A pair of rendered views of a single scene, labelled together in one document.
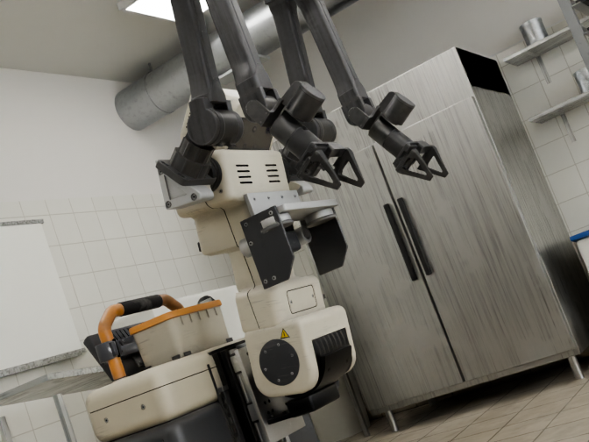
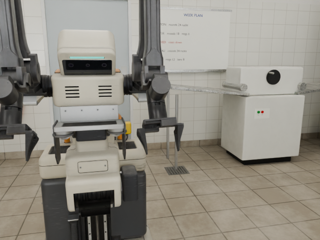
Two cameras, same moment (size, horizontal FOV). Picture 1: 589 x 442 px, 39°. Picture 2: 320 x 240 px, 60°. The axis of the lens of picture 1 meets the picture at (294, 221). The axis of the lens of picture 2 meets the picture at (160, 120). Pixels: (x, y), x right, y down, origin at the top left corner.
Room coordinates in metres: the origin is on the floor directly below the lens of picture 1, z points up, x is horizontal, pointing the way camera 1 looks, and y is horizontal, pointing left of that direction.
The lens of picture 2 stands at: (1.43, -0.94, 1.27)
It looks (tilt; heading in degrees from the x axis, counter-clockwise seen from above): 12 degrees down; 48
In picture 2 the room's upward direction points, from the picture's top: straight up
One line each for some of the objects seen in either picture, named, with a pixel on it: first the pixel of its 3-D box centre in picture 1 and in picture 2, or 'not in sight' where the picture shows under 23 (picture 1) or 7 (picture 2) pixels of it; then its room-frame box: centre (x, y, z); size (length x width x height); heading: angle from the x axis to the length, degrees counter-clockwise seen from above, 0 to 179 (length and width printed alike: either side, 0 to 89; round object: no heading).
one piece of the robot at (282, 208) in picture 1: (291, 232); (90, 133); (1.93, 0.02, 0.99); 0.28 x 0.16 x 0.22; 150
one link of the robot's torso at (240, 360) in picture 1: (308, 371); (108, 191); (2.05, 0.09, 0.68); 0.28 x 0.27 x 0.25; 150
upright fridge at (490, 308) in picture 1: (436, 244); not in sight; (5.49, -0.82, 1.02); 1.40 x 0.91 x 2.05; 60
